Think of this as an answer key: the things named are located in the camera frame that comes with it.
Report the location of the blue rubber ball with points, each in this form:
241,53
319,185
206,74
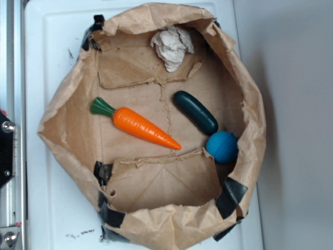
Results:
222,146

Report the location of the dark green toy cucumber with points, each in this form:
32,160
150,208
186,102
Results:
196,112

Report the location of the orange toy carrot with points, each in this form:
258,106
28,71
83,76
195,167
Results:
134,124

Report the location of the brown paper bag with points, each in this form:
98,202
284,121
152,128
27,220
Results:
148,194

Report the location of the crumpled white paper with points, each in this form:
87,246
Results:
171,45

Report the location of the white plastic tray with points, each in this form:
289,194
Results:
60,217

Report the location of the black metal bracket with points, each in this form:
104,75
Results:
7,149

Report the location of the aluminium frame rail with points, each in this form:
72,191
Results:
14,229

